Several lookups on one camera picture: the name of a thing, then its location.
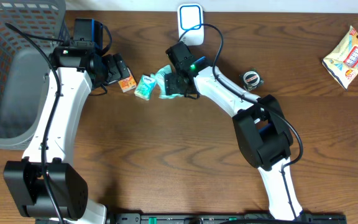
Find small orange tissue pack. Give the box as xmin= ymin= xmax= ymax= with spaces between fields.
xmin=118 ymin=69 xmax=137 ymax=93

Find teal snack packet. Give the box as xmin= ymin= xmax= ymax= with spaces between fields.
xmin=150 ymin=65 xmax=183 ymax=99

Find small teal tissue pack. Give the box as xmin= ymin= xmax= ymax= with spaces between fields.
xmin=134 ymin=75 xmax=157 ymax=101

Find black round-label box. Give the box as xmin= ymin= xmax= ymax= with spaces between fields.
xmin=239 ymin=68 xmax=264 ymax=91

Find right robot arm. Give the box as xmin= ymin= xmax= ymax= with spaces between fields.
xmin=170 ymin=56 xmax=303 ymax=221

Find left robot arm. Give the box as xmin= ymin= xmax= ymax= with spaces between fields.
xmin=3 ymin=47 xmax=130 ymax=223

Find white barcode scanner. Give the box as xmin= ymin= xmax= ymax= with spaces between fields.
xmin=177 ymin=3 xmax=204 ymax=46

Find grey plastic mesh basket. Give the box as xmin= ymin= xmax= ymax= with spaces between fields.
xmin=0 ymin=0 xmax=70 ymax=151

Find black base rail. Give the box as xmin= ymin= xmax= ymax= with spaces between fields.
xmin=106 ymin=213 xmax=347 ymax=224

